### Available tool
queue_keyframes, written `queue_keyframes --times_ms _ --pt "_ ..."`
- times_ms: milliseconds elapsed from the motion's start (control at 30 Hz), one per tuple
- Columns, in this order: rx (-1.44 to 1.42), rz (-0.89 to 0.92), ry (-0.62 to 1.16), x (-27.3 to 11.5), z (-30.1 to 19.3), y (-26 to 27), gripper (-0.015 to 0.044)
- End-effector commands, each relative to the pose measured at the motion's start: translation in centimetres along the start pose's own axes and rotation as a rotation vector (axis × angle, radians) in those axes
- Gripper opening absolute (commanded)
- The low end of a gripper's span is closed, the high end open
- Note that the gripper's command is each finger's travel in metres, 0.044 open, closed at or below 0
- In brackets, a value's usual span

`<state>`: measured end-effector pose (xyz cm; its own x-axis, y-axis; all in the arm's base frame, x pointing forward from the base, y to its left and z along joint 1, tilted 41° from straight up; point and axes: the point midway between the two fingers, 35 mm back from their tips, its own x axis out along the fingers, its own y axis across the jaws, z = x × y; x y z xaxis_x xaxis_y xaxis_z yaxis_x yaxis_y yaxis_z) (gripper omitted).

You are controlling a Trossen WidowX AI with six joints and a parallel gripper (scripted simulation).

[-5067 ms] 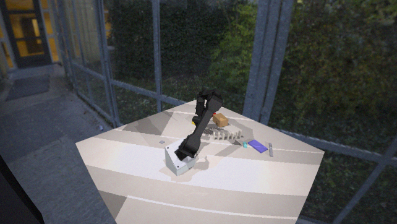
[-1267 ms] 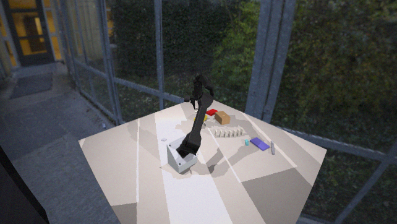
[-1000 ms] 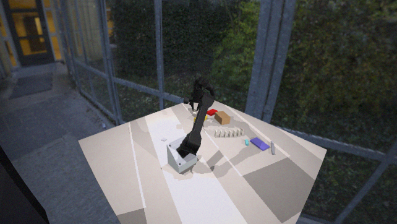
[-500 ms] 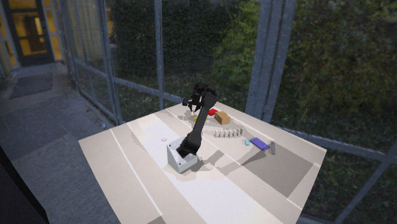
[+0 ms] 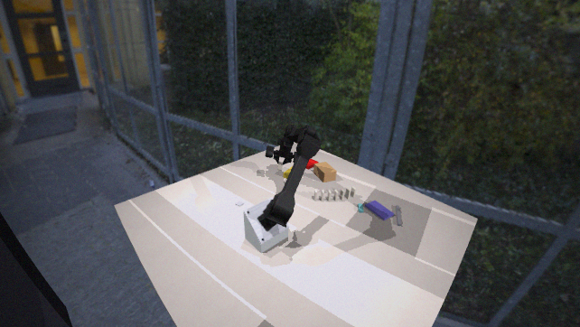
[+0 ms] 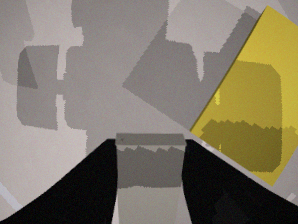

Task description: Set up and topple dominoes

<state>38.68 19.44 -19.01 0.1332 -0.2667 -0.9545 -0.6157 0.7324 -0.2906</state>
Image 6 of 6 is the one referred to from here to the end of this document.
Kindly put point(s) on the yellow flat block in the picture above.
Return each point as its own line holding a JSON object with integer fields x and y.
{"x": 252, "y": 116}

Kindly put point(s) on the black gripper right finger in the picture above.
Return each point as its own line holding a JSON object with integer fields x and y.
{"x": 217, "y": 193}

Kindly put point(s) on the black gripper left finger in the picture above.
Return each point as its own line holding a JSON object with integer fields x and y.
{"x": 86, "y": 195}

